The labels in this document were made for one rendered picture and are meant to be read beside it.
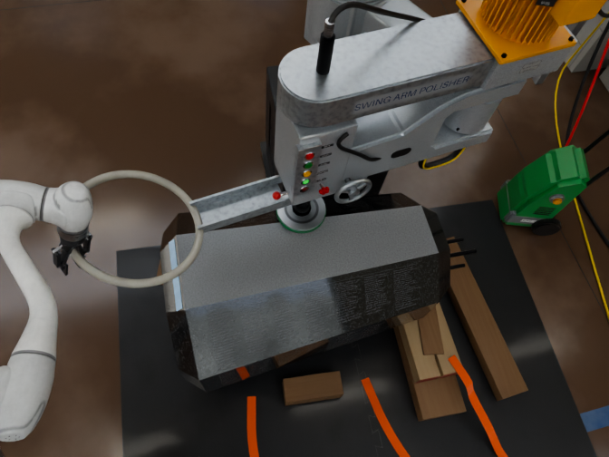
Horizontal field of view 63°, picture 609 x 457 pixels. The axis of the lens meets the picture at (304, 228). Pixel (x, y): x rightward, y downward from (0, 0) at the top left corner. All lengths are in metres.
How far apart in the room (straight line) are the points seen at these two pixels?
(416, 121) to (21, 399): 1.40
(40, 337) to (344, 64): 1.09
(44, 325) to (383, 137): 1.18
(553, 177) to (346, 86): 1.90
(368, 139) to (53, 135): 2.44
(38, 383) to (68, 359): 1.68
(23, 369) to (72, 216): 0.47
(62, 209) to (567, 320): 2.81
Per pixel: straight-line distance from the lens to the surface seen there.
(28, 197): 1.60
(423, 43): 1.67
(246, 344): 2.16
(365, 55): 1.58
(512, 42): 1.75
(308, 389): 2.68
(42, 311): 1.43
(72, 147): 3.61
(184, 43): 4.07
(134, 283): 1.78
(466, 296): 3.06
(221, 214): 1.97
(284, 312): 2.12
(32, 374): 1.34
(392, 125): 1.81
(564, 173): 3.14
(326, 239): 2.17
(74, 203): 1.56
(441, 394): 2.85
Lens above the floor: 2.77
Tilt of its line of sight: 63 degrees down
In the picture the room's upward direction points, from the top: 10 degrees clockwise
